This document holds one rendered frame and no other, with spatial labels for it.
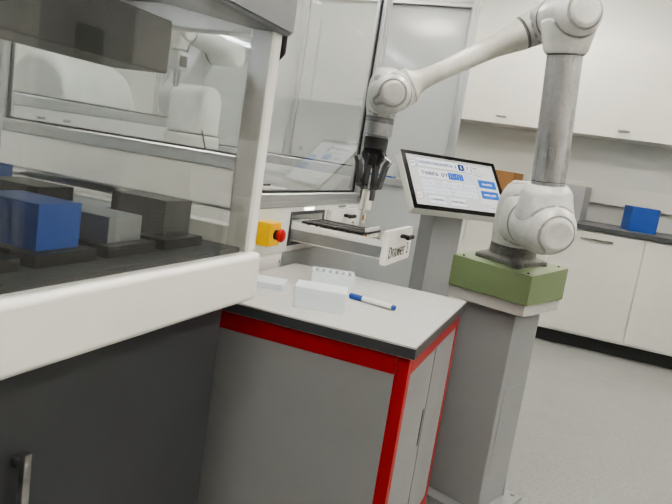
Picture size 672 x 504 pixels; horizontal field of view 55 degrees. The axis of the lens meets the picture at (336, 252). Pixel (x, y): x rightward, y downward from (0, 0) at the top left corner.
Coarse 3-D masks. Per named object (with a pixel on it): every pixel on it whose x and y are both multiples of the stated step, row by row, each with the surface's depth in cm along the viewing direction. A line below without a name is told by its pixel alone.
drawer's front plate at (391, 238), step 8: (384, 232) 197; (392, 232) 199; (400, 232) 208; (408, 232) 218; (384, 240) 197; (392, 240) 201; (400, 240) 210; (408, 240) 220; (384, 248) 197; (392, 248) 203; (400, 248) 212; (408, 248) 222; (384, 256) 198; (392, 256) 205; (400, 256) 214; (384, 264) 198
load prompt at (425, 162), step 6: (420, 162) 287; (426, 162) 288; (432, 162) 290; (438, 162) 292; (444, 162) 293; (450, 162) 295; (438, 168) 290; (444, 168) 291; (450, 168) 293; (456, 168) 295; (462, 168) 296; (468, 168) 298
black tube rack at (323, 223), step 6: (306, 222) 212; (312, 222) 215; (318, 222) 216; (324, 222) 219; (330, 222) 222; (336, 222) 226; (330, 228) 209; (336, 228) 209; (342, 228) 211; (348, 228) 212; (354, 228) 215; (360, 228) 217
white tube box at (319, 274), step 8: (312, 272) 184; (320, 272) 184; (328, 272) 187; (336, 272) 190; (344, 272) 191; (352, 272) 192; (312, 280) 184; (320, 280) 184; (328, 280) 184; (336, 280) 184; (344, 280) 184; (352, 280) 184; (352, 288) 184
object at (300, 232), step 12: (300, 228) 209; (312, 228) 208; (324, 228) 207; (300, 240) 209; (312, 240) 208; (324, 240) 206; (336, 240) 205; (348, 240) 203; (360, 240) 202; (372, 240) 200; (348, 252) 204; (360, 252) 202; (372, 252) 201
